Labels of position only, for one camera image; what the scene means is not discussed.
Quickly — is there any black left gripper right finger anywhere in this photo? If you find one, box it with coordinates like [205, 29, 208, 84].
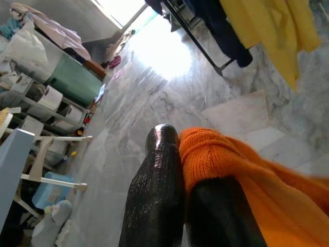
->
[184, 177, 268, 247]

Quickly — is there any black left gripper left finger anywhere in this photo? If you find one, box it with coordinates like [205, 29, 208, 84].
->
[119, 123, 185, 247]

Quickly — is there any orange cloth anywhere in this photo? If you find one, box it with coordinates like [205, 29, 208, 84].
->
[178, 126, 329, 247]

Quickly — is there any blue plastic stool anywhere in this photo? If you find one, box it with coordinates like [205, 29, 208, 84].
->
[31, 171, 76, 209]

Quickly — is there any grey soft toy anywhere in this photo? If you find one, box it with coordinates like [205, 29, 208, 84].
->
[31, 199, 73, 247]

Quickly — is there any white paper sheet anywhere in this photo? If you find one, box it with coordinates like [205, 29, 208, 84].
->
[94, 83, 107, 103]

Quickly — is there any white baby high chair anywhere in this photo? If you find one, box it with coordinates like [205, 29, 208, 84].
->
[0, 107, 94, 219]

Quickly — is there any pink slipper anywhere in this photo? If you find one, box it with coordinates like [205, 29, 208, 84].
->
[108, 55, 122, 69]

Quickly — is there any white drawer trolley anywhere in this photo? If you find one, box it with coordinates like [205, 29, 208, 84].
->
[0, 71, 88, 135]

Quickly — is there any green laundry bin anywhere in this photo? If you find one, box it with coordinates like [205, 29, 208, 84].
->
[43, 53, 104, 108]

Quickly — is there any grey folding table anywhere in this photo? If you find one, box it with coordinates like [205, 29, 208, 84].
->
[0, 128, 36, 230]

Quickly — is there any black metal drying rack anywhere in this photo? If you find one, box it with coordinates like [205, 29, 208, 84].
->
[160, 0, 236, 77]

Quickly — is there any black shirt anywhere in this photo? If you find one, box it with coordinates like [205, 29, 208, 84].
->
[144, 0, 254, 68]

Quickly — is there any pink towel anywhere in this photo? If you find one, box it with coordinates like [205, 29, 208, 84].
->
[9, 2, 93, 62]

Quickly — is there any white plastic bag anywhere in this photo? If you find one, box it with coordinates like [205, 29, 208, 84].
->
[0, 20, 51, 81]

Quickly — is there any yellow polo shirt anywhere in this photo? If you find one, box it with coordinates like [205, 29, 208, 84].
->
[220, 0, 322, 93]

